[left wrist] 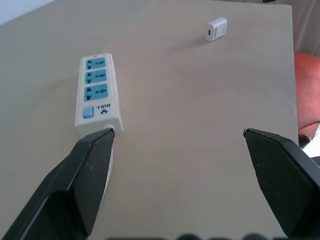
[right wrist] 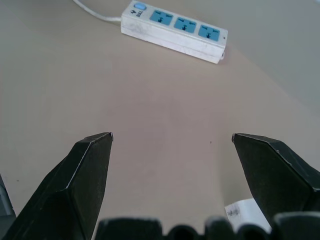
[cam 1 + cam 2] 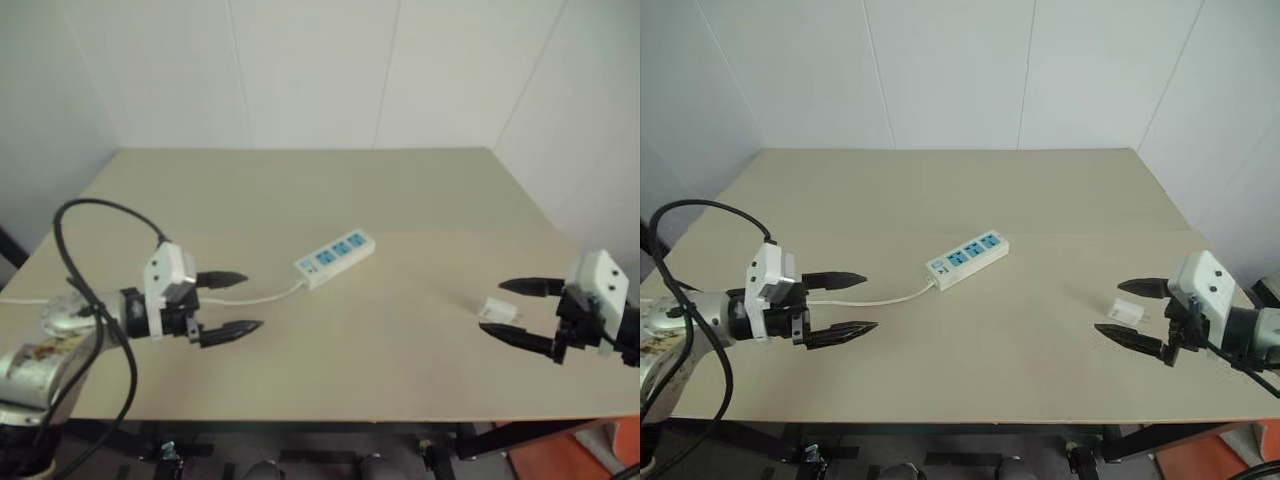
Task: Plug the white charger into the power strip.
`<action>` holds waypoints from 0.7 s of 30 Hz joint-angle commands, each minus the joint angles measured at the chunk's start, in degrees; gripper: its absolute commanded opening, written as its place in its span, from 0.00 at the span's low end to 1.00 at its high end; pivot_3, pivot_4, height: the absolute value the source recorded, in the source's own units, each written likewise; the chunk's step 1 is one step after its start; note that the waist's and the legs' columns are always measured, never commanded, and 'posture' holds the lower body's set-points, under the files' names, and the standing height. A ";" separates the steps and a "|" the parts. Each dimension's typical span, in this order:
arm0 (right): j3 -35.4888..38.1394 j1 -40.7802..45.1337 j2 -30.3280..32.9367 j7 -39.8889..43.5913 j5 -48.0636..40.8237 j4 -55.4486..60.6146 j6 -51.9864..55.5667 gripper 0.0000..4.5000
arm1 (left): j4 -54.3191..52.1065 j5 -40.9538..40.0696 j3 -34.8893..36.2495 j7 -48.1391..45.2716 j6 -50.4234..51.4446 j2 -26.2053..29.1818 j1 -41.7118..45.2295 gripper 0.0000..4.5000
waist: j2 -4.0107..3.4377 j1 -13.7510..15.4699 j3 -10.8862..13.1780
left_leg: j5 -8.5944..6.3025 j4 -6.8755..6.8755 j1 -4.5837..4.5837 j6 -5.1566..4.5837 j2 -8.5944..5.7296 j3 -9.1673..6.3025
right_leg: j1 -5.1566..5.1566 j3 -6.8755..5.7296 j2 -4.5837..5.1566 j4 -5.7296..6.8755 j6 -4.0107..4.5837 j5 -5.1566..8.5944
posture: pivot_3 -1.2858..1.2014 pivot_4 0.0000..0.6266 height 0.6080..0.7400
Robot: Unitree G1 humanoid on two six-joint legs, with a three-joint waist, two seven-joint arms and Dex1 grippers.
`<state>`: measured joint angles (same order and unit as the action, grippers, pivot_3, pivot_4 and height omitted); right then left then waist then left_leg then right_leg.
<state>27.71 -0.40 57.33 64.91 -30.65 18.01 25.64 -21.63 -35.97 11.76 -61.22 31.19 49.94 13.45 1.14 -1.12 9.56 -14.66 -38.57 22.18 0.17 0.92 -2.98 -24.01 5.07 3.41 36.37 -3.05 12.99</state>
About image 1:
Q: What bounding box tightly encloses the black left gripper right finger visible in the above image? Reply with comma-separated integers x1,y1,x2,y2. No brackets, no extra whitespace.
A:
242,127,320,240

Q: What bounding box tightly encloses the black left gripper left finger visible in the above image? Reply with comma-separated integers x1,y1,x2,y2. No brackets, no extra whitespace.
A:
0,127,116,240

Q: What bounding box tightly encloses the white blue power strip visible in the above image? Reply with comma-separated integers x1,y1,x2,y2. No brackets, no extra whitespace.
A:
74,52,124,138

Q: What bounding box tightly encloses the white USB charger plug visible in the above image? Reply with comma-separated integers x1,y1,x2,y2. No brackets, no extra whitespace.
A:
204,16,229,42

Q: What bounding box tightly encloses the white object beside table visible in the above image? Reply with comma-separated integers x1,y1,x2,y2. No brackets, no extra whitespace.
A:
301,121,320,159

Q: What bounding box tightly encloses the orange-red rounded object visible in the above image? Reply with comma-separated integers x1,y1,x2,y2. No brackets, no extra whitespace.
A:
293,51,320,137

